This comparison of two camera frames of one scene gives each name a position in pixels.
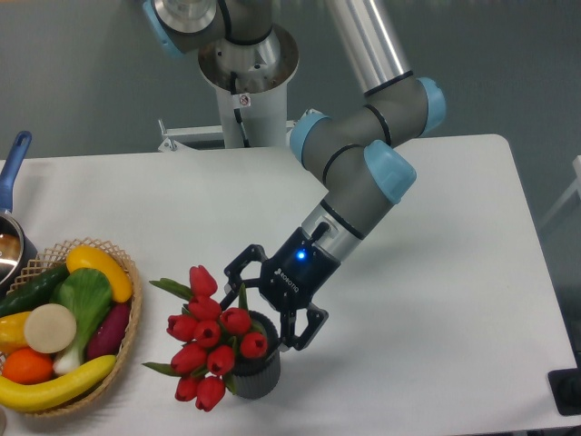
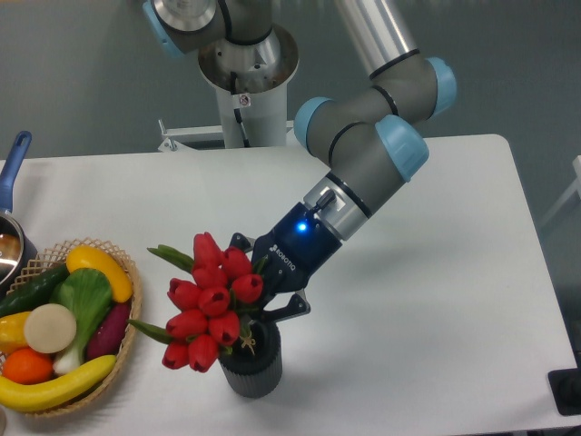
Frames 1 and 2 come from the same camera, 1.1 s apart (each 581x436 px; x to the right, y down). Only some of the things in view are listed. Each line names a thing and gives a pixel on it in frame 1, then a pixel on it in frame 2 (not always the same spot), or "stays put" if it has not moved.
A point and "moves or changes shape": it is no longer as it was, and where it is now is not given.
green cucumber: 35,291 stays put
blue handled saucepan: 17,250 stays put
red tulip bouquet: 208,339 moves or changes shape
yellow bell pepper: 13,331 stays put
